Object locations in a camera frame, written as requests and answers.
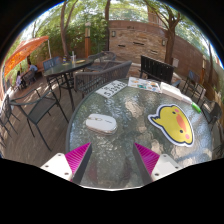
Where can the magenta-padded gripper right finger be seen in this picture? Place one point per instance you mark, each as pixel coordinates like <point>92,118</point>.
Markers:
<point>148,160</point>

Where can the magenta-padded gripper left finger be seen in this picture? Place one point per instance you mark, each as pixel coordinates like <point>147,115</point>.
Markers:
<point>77,160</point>

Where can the white computer mouse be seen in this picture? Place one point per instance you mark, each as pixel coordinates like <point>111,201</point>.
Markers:
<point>101,123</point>

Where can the yellow duck-shaped mouse pad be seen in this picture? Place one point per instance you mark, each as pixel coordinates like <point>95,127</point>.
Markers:
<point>171,125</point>

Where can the black metal mesh chair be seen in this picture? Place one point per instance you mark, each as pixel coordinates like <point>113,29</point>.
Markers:
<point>213,111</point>
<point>41,108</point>

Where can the white flat box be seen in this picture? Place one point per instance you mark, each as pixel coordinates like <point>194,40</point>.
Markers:
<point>176,94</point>
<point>168,88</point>

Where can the small white striped box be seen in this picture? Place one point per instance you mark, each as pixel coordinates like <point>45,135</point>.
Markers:
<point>186,99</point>

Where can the colourful sticker sheet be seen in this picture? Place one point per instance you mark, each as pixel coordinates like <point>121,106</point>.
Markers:
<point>144,84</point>

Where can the white licence plate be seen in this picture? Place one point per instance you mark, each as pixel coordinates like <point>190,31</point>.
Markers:
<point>111,88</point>

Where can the dark wicker patio chair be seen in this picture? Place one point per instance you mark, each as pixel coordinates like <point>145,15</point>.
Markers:
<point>101,58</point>
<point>100,78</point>

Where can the black slatted wooden chair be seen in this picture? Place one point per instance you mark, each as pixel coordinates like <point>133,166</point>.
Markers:
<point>156,70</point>

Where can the dark round patio table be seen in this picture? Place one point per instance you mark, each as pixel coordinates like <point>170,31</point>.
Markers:
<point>68,67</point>

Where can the black metal patio chair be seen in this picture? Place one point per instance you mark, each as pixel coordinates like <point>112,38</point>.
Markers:
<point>193,78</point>

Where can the blue-backed patio chair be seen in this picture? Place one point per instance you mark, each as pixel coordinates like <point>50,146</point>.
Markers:
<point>50,63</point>

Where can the clear drink bottle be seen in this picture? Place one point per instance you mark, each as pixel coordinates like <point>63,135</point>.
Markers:
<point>73,58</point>

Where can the person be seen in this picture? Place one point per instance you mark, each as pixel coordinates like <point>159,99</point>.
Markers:
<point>32,67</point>

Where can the tree with forked trunk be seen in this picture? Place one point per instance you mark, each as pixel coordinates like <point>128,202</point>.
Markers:
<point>170,43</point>

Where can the orange patio umbrella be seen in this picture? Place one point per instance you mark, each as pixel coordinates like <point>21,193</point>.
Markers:
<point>23,51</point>

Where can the grey wall utility box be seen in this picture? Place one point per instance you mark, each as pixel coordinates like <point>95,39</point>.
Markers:
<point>175,63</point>

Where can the wooden lamp post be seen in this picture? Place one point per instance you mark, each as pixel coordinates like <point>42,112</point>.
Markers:
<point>87,41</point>
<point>204,68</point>

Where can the black wall lamp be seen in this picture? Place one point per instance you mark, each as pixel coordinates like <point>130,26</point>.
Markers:
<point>113,34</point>
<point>163,42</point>

